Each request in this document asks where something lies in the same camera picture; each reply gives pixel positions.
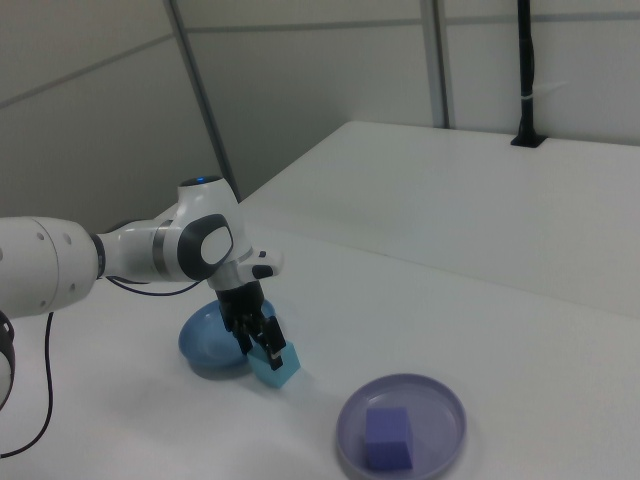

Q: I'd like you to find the black cable pole with base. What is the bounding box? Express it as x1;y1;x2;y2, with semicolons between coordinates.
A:
510;0;548;149

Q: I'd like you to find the purple cube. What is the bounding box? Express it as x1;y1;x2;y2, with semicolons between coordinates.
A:
363;406;416;472

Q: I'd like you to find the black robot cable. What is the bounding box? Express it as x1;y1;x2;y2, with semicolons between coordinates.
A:
0;276;209;459

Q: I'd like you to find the grey partition post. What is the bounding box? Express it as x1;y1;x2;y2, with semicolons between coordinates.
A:
166;0;242;205
423;0;450;129

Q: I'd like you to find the teal cube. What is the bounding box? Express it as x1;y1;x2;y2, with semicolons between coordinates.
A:
248;339;303;391

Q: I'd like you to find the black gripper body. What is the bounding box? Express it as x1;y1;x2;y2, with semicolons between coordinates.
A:
215;280;267;333

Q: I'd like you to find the blue plate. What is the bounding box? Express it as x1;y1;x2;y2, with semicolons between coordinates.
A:
178;298;278;376

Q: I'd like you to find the purple plate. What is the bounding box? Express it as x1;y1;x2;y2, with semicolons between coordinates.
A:
335;372;469;480

